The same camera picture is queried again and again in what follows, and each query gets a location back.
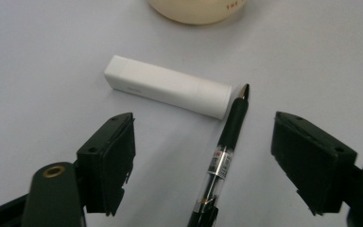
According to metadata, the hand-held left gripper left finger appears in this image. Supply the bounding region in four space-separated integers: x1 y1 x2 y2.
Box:
76 112 137 218

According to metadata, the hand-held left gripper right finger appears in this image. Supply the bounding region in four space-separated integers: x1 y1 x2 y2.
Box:
270 111 359 217

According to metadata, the black clear gel pen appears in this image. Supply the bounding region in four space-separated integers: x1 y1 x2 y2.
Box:
186 82 251 227

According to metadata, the white rectangular case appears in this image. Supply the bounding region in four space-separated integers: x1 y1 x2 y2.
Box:
103 54 233 121

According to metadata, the cream round pen holder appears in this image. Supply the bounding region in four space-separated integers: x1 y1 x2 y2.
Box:
147 0 247 26

